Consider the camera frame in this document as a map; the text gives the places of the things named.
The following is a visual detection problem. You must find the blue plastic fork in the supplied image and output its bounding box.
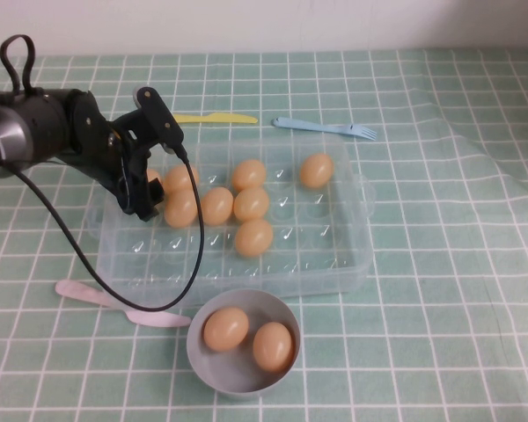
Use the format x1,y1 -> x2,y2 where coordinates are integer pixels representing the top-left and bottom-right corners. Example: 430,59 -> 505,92
271,116 -> 378,142

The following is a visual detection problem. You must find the clear plastic egg box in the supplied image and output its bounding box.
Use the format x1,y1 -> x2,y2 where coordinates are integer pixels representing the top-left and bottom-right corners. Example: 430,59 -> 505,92
85,134 -> 378,309

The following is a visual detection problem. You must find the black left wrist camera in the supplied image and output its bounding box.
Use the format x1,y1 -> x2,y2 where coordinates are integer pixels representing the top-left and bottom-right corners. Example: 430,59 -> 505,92
109,86 -> 186,156

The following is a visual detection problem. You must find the black looped cable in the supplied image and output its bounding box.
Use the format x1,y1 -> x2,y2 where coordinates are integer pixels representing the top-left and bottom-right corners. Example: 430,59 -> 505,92
0,33 -> 37,96

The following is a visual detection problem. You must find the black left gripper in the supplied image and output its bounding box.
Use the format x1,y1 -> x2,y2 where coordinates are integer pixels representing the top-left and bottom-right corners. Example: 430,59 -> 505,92
72,91 -> 165,223

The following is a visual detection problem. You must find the black camera cable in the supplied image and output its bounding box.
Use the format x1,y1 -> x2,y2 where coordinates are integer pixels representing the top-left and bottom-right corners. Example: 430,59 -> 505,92
0,143 -> 206,313

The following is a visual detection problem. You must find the grey round bowl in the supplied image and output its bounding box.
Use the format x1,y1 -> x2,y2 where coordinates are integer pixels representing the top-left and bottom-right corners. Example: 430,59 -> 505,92
186,288 -> 302,399

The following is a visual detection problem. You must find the yellow plastic knife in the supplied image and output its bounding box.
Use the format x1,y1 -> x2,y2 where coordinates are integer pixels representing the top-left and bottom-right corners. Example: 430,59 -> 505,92
171,113 -> 260,126

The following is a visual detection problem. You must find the pink plastic spoon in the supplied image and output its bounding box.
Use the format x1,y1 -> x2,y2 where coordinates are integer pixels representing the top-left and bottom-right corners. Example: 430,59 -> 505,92
55,280 -> 193,330

